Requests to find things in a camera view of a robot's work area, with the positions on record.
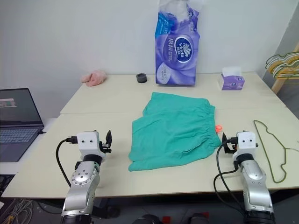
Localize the small purple tissue box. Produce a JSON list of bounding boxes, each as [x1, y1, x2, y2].
[[220, 66, 246, 91]]

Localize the tangle of floor cables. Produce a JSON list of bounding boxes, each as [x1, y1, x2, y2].
[[0, 197, 34, 224]]

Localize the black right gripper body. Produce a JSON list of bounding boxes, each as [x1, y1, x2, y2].
[[225, 137, 238, 154]]

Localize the purple tissue roll pack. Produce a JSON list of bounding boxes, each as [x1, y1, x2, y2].
[[154, 0, 202, 87]]

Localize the green wire hanger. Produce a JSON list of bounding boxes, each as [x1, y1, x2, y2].
[[253, 119, 299, 184]]

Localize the green shorts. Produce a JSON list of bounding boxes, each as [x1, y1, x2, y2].
[[128, 91, 222, 172]]

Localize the white side table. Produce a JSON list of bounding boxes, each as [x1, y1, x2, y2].
[[0, 116, 62, 175]]

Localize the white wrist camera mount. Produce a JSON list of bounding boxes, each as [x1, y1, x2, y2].
[[77, 131, 106, 161], [235, 131, 258, 156]]

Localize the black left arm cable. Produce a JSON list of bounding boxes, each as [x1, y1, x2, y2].
[[55, 136, 78, 188]]

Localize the pink cloth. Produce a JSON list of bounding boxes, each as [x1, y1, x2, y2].
[[80, 69, 108, 87]]

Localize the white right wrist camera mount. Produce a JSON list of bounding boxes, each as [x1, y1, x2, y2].
[[235, 131, 258, 156]]

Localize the hangers on wooden rack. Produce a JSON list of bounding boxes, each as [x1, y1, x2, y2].
[[271, 44, 299, 95]]

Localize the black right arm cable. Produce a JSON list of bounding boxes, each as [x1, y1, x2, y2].
[[213, 137, 246, 212]]

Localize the bundle of wire hangers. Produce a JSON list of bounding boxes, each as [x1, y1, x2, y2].
[[265, 51, 299, 80]]

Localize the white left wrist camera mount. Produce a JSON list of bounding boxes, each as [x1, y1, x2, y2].
[[77, 131, 106, 161]]

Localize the dark laptop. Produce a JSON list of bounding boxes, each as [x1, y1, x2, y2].
[[0, 87, 45, 163]]

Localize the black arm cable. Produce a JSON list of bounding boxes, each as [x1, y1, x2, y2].
[[55, 136, 78, 188], [213, 137, 246, 212]]

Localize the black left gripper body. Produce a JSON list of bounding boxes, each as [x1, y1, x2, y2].
[[98, 140, 112, 155]]

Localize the dark rounded shape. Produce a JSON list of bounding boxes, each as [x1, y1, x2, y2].
[[186, 210, 210, 224], [134, 213, 164, 224]]

